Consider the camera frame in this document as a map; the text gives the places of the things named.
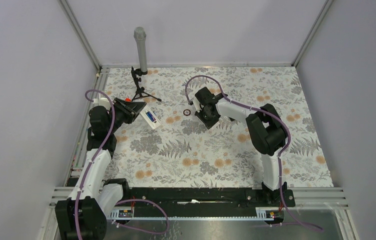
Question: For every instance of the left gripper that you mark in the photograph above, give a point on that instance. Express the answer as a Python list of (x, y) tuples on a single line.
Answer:
[(131, 110)]

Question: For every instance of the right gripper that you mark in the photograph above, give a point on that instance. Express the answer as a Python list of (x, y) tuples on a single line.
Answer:
[(208, 124)]

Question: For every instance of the white AC remote control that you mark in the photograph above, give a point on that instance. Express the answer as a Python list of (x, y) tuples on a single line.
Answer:
[(151, 124)]

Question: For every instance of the light blue battery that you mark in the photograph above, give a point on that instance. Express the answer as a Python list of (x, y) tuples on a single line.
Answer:
[(151, 116)]

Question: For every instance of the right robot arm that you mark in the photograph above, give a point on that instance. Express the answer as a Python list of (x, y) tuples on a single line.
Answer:
[(266, 131)]

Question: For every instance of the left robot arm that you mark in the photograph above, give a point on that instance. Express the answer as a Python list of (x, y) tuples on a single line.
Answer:
[(82, 216)]

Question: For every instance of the poker chip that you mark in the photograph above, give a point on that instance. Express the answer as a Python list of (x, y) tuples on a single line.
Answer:
[(187, 112)]

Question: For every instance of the floral table mat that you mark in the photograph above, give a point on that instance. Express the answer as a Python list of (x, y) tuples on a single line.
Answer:
[(182, 152)]

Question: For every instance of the grey microphone on stand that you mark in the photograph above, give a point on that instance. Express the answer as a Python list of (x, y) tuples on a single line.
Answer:
[(140, 38)]

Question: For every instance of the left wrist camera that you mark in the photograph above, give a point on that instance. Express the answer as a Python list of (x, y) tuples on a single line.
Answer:
[(102, 101)]

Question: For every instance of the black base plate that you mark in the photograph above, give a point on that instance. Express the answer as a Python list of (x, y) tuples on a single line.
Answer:
[(201, 203)]

